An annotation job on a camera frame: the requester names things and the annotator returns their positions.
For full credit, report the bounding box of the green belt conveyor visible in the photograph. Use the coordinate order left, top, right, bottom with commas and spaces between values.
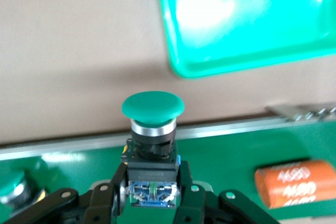
0, 102, 336, 224

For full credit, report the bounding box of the green push button red contact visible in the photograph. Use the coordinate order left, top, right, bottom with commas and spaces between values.
0, 170, 47, 214

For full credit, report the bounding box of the green plastic tray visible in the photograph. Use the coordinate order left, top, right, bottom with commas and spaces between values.
153, 0, 336, 79

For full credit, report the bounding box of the orange cylinder printed 4680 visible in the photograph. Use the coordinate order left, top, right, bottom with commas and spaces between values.
254, 158, 336, 210

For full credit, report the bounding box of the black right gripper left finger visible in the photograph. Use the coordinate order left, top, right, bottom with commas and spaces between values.
0, 163, 129, 224

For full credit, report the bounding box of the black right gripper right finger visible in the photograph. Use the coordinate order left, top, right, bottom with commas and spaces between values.
173, 160, 280, 224

